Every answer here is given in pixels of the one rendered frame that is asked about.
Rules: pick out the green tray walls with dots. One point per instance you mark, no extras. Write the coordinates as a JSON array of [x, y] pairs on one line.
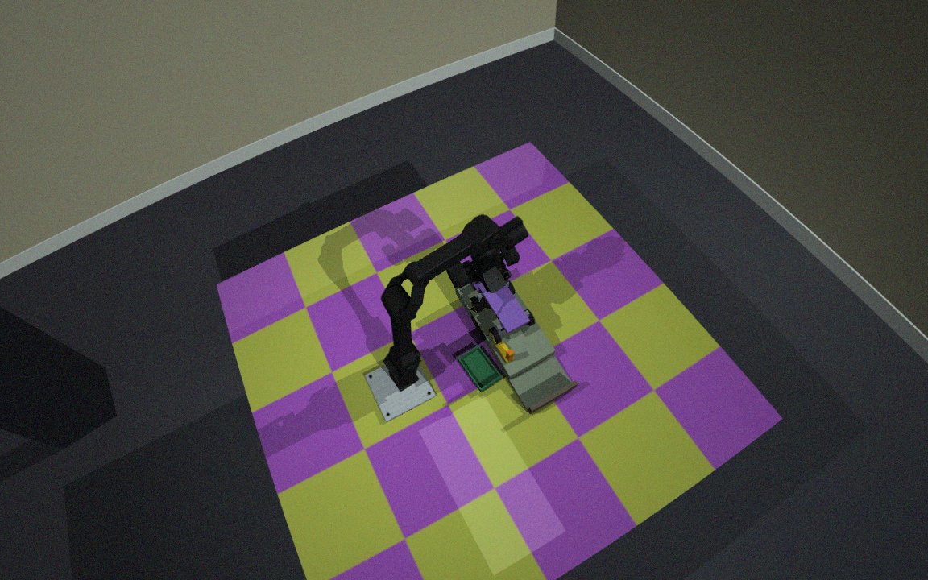
[[492, 382]]

